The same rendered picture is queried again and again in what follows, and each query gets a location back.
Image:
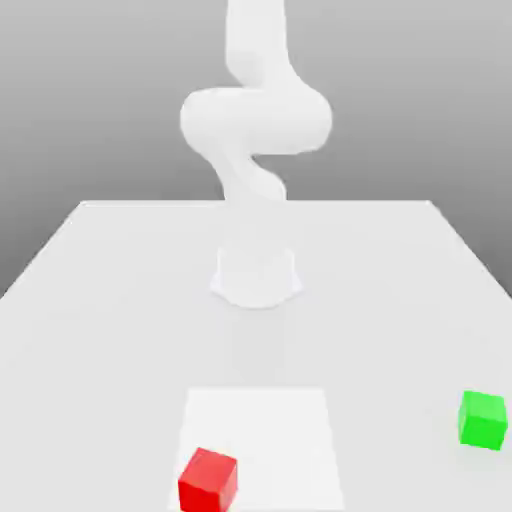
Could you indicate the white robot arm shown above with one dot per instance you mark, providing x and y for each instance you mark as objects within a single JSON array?
[{"x": 256, "y": 120}]

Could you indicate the small red cube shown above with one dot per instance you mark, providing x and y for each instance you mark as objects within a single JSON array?
[{"x": 208, "y": 480}]

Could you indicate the small green cube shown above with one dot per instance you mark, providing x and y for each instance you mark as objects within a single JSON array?
[{"x": 482, "y": 420}]

